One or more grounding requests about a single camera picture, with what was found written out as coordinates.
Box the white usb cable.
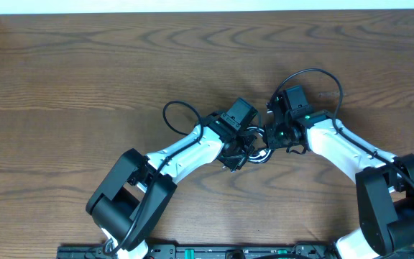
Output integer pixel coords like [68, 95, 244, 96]
[244, 126, 271, 161]

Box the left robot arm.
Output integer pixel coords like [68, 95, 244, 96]
[86, 98, 258, 258]

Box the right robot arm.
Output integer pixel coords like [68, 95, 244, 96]
[265, 86, 414, 258]

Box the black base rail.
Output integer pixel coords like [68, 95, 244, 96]
[56, 240, 414, 259]

